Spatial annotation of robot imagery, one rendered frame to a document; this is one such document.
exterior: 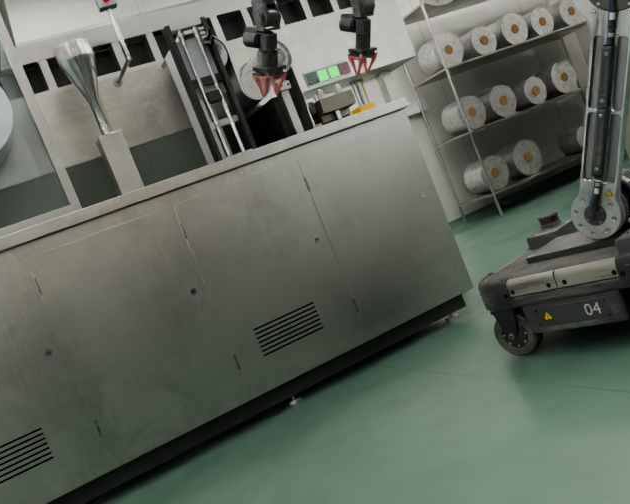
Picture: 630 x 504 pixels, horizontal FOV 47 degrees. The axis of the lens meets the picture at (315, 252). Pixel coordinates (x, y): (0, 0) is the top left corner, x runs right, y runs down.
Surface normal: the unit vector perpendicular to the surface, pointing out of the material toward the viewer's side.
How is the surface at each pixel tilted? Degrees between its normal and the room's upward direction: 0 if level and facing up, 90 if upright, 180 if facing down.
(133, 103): 90
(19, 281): 90
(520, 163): 90
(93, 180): 90
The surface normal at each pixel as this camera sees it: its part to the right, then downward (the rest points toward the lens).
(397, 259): 0.39, -0.10
